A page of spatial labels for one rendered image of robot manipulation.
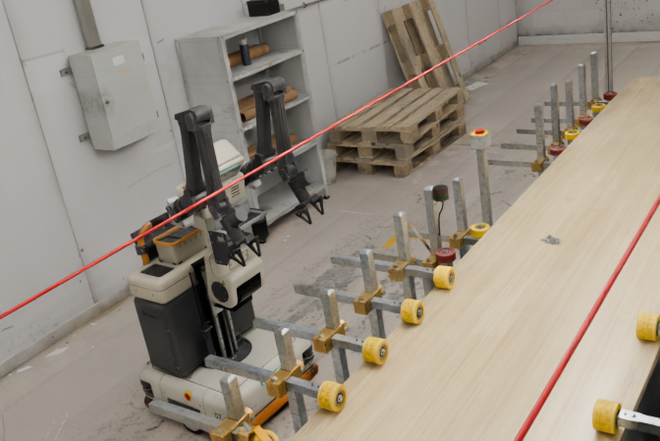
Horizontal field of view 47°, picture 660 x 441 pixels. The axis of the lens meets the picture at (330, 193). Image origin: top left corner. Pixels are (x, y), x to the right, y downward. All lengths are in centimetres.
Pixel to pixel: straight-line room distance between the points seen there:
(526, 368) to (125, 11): 375
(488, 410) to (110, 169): 352
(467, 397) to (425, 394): 12
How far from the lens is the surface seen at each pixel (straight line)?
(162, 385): 385
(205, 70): 541
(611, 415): 211
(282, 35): 605
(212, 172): 297
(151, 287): 356
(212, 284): 349
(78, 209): 505
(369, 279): 268
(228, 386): 217
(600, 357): 243
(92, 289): 521
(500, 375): 236
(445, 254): 305
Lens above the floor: 227
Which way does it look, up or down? 21 degrees down
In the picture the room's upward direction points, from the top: 10 degrees counter-clockwise
